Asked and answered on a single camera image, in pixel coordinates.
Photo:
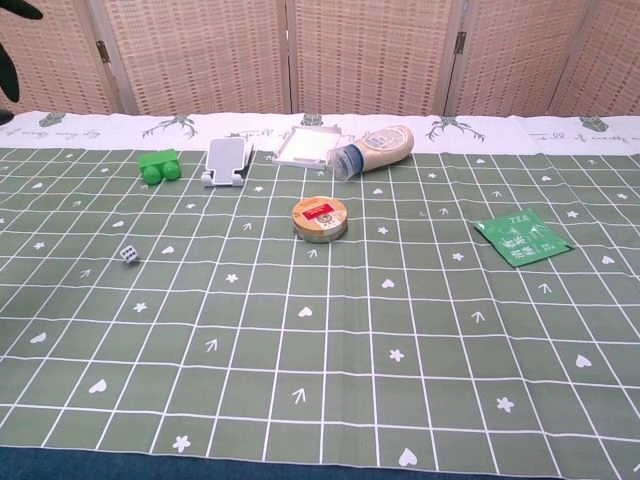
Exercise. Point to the woven bamboo folding screen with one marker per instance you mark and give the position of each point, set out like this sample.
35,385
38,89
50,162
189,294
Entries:
320,55

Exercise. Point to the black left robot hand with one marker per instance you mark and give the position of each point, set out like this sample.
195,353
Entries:
7,75

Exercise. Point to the green grid tablecloth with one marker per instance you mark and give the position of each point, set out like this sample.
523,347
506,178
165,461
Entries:
320,310

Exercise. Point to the white shallow rectangular tray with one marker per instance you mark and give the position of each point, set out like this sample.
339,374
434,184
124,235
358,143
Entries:
305,146

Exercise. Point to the white folding phone stand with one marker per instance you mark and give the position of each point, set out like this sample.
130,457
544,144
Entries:
226,161

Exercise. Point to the white die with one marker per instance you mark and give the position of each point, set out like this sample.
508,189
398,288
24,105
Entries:
129,254

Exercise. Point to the green toy building block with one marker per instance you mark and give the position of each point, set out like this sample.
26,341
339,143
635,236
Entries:
160,167

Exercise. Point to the green tea sachet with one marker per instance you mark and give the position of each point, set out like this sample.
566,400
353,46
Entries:
523,235

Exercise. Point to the beige sauce bottle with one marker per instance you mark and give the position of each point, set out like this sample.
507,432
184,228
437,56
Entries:
376,147

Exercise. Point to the round orange-lidded tin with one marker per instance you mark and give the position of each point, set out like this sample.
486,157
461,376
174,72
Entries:
319,218

